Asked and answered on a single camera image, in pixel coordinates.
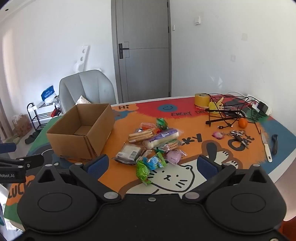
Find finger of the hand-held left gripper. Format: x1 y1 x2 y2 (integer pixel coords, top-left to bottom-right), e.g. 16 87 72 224
0 154 45 169
0 143 16 154

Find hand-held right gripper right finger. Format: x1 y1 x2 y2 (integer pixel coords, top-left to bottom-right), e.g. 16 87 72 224
183 155 270 205

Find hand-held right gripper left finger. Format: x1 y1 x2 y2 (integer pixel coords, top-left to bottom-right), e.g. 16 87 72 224
35 155 122 205

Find clear-wrapped cake packet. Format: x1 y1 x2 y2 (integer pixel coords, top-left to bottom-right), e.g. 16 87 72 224
112 144 142 165

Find brown cardboard box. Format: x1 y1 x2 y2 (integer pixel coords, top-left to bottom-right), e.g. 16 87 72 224
46 103 115 163

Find orange snack packet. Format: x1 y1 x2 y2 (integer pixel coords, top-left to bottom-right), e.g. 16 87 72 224
139 122 158 130

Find dark slippers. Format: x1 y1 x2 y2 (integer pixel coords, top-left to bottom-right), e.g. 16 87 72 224
25 132 42 144

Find brown floor bag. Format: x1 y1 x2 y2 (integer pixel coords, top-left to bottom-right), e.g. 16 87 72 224
13 115 31 137

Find pink round snack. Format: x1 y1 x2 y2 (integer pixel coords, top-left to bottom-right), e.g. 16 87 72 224
165 149 186 165

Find small biscuit packet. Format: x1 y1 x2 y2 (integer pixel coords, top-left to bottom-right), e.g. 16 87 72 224
159 141 179 151

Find bright green snack packet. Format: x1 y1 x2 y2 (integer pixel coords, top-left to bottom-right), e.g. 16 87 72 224
135 160 153 186

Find black metal shoe rack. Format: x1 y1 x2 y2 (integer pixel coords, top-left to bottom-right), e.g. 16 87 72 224
26 102 62 132

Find bunch of keys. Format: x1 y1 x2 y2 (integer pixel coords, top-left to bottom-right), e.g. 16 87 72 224
224 130 250 149

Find long biscuit packet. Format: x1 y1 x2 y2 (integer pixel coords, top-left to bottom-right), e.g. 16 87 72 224
128 129 156 142

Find blue candy packet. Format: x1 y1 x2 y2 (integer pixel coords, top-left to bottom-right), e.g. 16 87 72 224
142 152 167 169

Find purple white snack packet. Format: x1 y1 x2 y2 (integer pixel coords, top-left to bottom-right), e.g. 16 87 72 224
142 128 179 150

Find dark green snack packet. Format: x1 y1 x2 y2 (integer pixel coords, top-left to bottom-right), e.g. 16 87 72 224
156 118 169 130

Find white dotted pillow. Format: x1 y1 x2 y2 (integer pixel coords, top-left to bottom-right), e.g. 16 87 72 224
76 95 91 106

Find yellow tape roll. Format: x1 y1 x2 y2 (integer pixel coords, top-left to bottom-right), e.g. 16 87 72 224
195 93 210 107

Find blue plastic bag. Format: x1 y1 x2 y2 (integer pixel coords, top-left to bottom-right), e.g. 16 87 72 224
41 85 56 100

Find black peeler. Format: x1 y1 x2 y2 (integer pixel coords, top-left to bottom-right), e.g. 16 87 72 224
271 134 278 155

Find grey padded chair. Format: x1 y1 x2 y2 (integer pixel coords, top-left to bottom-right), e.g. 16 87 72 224
59 70 117 114

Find white power strip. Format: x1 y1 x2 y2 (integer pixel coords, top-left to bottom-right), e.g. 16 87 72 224
245 94 271 115

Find black charger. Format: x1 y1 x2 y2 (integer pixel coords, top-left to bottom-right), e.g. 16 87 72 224
257 101 269 113

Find grey door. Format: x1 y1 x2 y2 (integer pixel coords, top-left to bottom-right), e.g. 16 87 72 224
111 0 172 105

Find white foam board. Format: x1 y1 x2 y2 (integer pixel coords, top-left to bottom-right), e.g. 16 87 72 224
72 45 89 73

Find black wire stand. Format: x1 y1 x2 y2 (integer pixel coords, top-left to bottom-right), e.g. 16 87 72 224
205 109 245 127

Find white-handled knife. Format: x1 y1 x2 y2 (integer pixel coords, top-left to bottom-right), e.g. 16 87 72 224
261 134 273 162

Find black wire basket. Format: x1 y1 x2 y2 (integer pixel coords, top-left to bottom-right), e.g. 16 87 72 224
203 93 263 135

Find black door handle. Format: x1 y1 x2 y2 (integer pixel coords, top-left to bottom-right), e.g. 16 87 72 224
118 43 129 59

